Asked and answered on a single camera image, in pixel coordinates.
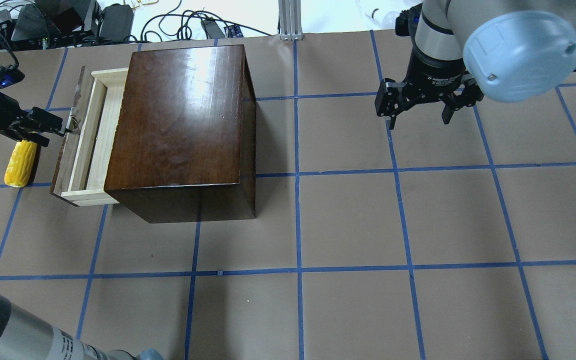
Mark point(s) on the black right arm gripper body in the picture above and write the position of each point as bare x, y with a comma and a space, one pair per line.
435, 74

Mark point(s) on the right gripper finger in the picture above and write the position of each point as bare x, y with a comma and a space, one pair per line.
395, 110
452, 104

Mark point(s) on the black electronics box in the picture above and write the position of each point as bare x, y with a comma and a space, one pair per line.
50, 24

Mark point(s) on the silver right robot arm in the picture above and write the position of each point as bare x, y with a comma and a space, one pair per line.
465, 50

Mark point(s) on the yellow corn cob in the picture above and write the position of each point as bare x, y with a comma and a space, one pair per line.
21, 163

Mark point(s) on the black power adapter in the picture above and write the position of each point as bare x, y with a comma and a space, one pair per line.
116, 23

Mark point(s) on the light wood drawer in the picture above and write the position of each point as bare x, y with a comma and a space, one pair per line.
83, 160

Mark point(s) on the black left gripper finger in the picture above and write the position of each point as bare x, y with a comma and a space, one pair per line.
34, 137
43, 121

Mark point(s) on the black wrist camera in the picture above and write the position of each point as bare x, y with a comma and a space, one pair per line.
10, 75

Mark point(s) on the aluminium frame post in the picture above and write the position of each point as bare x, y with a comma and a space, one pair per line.
290, 20

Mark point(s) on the dark brown wooden box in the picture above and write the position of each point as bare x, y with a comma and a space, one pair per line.
184, 149

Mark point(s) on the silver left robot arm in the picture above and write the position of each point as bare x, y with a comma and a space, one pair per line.
23, 335

